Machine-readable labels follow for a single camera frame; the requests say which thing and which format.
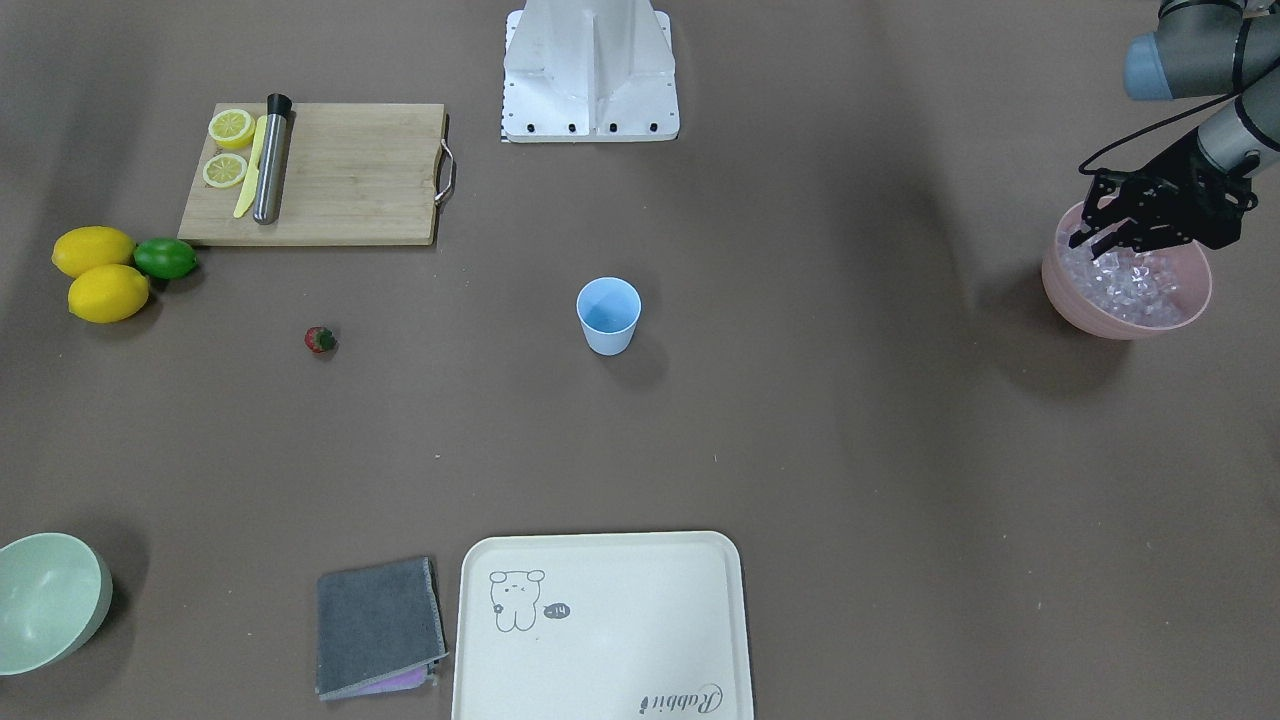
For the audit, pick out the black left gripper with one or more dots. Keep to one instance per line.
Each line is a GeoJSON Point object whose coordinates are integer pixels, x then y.
{"type": "Point", "coordinates": [1176, 163]}

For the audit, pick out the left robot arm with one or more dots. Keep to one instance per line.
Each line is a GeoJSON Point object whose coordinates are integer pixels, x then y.
{"type": "Point", "coordinates": [1225, 54]}

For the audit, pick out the pink bowl of ice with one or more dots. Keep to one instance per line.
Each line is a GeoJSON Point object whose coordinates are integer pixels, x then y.
{"type": "Point", "coordinates": [1124, 295]}

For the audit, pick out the light blue cup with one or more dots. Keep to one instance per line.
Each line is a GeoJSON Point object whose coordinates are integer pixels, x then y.
{"type": "Point", "coordinates": [608, 309]}

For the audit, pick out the cream serving tray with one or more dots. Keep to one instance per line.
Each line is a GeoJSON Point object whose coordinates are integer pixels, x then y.
{"type": "Point", "coordinates": [646, 625]}

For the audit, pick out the bamboo cutting board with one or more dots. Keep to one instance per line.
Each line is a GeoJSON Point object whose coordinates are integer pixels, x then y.
{"type": "Point", "coordinates": [355, 174]}

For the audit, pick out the red strawberry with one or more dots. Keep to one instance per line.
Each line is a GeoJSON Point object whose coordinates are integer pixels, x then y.
{"type": "Point", "coordinates": [319, 339]}

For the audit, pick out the grey folded cloth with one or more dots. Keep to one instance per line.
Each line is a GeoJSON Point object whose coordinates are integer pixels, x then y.
{"type": "Point", "coordinates": [379, 629]}

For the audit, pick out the steel muddler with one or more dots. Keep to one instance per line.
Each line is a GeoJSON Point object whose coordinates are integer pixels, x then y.
{"type": "Point", "coordinates": [273, 158]}

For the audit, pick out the yellow plastic knife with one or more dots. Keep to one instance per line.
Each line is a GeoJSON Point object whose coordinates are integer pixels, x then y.
{"type": "Point", "coordinates": [251, 177]}

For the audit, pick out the lemon half slice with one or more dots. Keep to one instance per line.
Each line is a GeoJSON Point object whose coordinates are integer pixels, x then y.
{"type": "Point", "coordinates": [224, 170]}
{"type": "Point", "coordinates": [232, 129]}

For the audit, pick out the green lime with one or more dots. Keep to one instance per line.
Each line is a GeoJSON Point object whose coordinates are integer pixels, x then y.
{"type": "Point", "coordinates": [166, 259]}

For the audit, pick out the yellow lemon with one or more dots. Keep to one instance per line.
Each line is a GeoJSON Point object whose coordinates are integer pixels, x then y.
{"type": "Point", "coordinates": [108, 293]}
{"type": "Point", "coordinates": [85, 248]}

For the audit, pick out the mint green bowl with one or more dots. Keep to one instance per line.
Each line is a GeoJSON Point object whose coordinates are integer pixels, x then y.
{"type": "Point", "coordinates": [55, 593]}

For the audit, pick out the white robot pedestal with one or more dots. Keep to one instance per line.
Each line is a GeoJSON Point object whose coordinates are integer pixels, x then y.
{"type": "Point", "coordinates": [589, 71]}

